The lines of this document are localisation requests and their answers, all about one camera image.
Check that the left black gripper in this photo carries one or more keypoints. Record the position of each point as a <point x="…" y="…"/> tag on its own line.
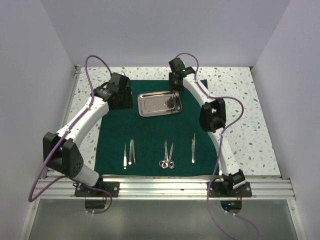
<point x="128" y="102"/>

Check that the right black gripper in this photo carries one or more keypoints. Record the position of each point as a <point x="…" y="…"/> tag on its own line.
<point x="171" y="86"/>

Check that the steel instrument tray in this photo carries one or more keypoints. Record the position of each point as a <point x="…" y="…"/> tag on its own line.
<point x="160" y="103"/>

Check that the steel scalpel handle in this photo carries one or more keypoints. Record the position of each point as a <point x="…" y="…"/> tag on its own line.
<point x="194" y="138"/>
<point x="192" y="149"/>

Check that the steel forceps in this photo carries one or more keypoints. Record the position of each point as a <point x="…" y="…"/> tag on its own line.
<point x="165" y="152"/>

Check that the steel scissors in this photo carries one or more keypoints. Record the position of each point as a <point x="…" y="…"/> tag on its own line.
<point x="167" y="163"/>
<point x="170" y="153"/>

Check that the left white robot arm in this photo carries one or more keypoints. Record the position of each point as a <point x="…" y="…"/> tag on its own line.
<point x="61" y="149"/>

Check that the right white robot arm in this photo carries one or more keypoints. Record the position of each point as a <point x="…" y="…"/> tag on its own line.
<point x="212" y="120"/>

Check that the aluminium left side rail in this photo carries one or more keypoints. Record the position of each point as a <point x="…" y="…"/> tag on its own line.
<point x="66" y="109"/>

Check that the aluminium rail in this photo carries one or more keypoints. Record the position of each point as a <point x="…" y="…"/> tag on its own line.
<point x="66" y="109"/>
<point x="160" y="188"/>

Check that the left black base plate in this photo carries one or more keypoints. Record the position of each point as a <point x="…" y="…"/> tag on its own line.
<point x="104" y="189"/>

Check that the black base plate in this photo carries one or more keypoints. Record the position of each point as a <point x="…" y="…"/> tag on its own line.
<point x="104" y="189"/>
<point x="218" y="190"/>

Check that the aluminium front rail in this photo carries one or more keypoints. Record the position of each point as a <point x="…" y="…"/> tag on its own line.
<point x="160" y="188"/>

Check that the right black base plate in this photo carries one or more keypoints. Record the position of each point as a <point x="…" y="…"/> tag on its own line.
<point x="218" y="190"/>

